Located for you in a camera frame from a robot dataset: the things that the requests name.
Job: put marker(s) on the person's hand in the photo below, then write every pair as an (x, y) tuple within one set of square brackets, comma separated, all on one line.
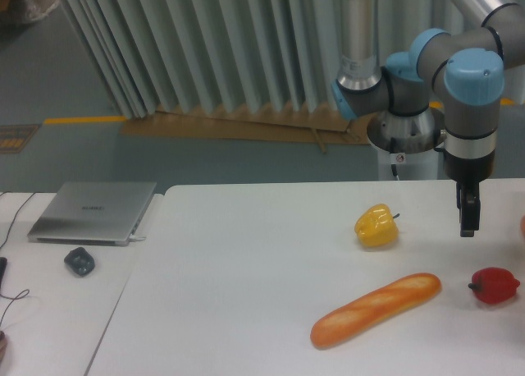
[(3, 345)]

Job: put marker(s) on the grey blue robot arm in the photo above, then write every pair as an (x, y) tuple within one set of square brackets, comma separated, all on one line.
[(471, 76)]

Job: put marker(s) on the black pen-like object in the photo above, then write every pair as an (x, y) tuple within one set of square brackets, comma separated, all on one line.
[(3, 267)]

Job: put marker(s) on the yellow bell pepper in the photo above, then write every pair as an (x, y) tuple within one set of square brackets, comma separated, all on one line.
[(376, 227)]

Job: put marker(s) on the silver closed laptop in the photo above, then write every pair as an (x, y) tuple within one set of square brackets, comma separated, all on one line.
[(88, 212)]

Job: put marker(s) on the orange object at edge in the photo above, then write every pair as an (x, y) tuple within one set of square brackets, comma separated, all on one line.
[(522, 226)]

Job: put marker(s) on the folded white partition screen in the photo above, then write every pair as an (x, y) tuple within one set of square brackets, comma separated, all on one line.
[(273, 57)]

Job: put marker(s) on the red bell pepper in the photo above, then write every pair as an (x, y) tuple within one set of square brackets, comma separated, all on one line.
[(494, 285)]

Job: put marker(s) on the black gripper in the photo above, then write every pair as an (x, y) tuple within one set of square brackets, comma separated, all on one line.
[(468, 171)]

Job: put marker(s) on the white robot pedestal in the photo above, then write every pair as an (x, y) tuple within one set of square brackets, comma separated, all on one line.
[(406, 162)]

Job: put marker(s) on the brown cardboard sheet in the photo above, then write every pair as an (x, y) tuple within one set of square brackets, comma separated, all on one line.
[(171, 125)]

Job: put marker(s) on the orange baguette bread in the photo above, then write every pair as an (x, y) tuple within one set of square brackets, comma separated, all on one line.
[(367, 311)]

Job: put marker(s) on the dark grey small device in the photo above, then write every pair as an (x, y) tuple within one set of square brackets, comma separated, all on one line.
[(80, 262)]

